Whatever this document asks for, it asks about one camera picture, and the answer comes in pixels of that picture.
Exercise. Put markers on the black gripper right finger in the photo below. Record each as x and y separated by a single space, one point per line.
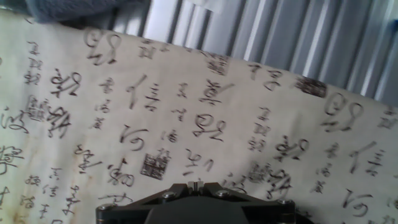
258 207

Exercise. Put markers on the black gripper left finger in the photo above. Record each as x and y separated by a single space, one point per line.
136 207

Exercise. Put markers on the beige calligraphy print cloth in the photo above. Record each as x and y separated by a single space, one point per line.
186 124

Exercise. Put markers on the white crumpled tissue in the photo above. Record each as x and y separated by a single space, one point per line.
210 4

